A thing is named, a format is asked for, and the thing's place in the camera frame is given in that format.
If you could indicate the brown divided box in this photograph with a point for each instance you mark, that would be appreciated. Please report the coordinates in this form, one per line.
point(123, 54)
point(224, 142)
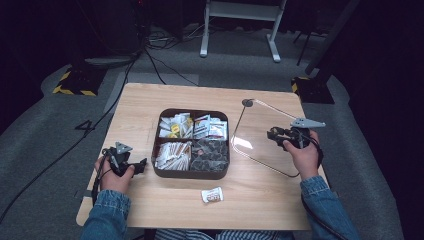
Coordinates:
point(156, 173)

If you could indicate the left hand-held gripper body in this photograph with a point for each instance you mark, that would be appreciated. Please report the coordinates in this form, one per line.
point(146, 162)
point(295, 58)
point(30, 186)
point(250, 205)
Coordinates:
point(120, 160)

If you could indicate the clear lid with dark knob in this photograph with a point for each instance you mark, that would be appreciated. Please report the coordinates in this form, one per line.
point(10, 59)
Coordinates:
point(263, 146)

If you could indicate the pile of dark grey packets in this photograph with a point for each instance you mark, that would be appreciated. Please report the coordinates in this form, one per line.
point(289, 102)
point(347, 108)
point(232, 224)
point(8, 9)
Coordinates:
point(210, 156)

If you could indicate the white metal desk frame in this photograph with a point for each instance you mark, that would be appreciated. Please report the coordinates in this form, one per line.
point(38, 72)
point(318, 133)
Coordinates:
point(240, 11)

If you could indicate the striped clothing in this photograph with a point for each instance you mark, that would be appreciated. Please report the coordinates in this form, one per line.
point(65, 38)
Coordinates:
point(233, 235)

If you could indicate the black stand base striped edge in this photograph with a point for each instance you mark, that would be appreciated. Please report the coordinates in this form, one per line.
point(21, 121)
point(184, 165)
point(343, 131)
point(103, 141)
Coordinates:
point(313, 90)
point(78, 81)

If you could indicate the person's left hand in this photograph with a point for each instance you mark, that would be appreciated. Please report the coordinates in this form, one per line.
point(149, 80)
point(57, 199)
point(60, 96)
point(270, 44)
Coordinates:
point(111, 181)

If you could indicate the pile of white yellow packets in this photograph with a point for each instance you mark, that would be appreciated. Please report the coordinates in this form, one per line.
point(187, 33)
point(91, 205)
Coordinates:
point(175, 126)

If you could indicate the dark slanted stand pole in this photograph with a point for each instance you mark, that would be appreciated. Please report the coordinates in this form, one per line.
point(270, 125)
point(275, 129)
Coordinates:
point(333, 36)

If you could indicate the pile of white brown sticks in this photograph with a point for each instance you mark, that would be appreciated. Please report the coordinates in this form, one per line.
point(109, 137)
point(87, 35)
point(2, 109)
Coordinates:
point(173, 156)

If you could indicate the white and red packet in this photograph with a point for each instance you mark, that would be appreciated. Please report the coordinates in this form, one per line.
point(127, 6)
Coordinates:
point(212, 195)

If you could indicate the pile of white red sachets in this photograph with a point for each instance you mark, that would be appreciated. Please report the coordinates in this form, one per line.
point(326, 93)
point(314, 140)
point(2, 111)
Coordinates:
point(210, 128)

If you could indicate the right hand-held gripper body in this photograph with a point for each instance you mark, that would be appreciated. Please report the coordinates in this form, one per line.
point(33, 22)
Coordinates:
point(295, 136)

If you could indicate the person's right hand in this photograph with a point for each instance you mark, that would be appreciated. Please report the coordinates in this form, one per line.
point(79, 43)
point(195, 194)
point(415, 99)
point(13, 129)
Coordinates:
point(306, 160)

